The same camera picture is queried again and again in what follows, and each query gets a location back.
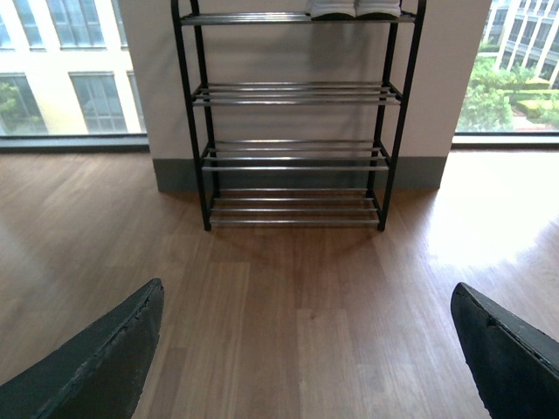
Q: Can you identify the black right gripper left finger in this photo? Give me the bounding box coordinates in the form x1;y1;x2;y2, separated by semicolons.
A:
1;278;164;418

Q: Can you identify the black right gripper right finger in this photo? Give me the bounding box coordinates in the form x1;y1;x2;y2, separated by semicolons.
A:
451;283;558;418

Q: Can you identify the grey sneaker white sole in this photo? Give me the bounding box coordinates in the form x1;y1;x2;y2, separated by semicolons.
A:
355;0;401;18

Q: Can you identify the black metal shoe rack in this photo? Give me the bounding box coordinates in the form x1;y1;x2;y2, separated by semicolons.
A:
170;1;427;230

